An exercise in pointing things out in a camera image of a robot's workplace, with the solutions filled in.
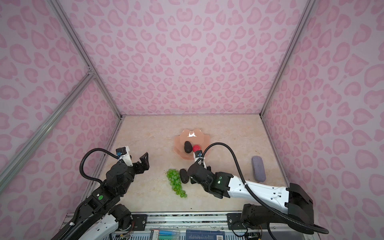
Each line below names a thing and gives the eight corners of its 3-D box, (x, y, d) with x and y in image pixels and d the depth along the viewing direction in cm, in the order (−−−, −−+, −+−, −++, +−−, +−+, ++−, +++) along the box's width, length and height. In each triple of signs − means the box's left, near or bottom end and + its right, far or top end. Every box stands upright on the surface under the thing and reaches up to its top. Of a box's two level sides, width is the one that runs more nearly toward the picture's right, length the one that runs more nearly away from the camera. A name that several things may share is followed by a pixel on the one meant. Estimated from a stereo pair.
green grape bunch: (175, 202, 81) (174, 199, 77) (166, 174, 91) (165, 170, 87) (187, 196, 83) (186, 193, 79) (177, 170, 93) (176, 166, 89)
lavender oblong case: (255, 181, 88) (256, 179, 85) (251, 158, 98) (252, 155, 95) (265, 182, 87) (267, 180, 85) (260, 158, 97) (261, 156, 95)
